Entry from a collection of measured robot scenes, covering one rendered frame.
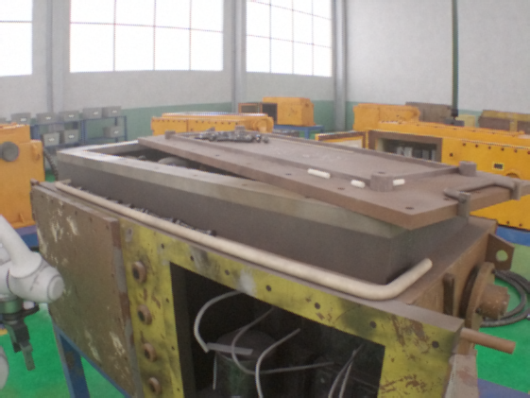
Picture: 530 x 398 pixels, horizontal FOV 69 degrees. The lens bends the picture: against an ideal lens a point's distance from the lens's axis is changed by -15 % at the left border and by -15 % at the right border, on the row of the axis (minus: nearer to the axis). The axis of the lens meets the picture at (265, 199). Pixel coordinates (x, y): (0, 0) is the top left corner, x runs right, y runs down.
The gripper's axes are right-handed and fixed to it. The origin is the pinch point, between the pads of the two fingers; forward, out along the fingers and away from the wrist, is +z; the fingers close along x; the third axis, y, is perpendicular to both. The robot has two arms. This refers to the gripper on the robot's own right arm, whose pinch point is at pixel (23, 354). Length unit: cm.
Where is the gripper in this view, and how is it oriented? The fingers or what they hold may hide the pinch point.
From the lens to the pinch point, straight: 153.9
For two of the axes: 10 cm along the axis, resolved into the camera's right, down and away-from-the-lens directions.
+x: 7.5, 1.6, -6.4
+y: -6.6, 1.8, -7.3
